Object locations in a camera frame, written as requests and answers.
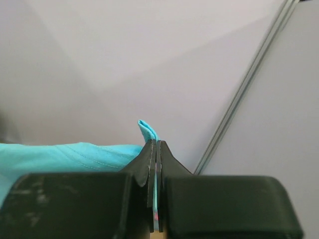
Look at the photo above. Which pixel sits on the blue t shirt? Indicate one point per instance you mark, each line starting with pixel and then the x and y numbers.
pixel 17 160

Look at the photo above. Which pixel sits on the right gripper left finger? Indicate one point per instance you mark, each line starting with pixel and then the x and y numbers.
pixel 86 205

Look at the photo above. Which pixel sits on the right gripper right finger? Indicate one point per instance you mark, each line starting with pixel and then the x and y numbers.
pixel 221 207

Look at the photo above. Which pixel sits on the aluminium corner post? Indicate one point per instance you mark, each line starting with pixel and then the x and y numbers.
pixel 277 25

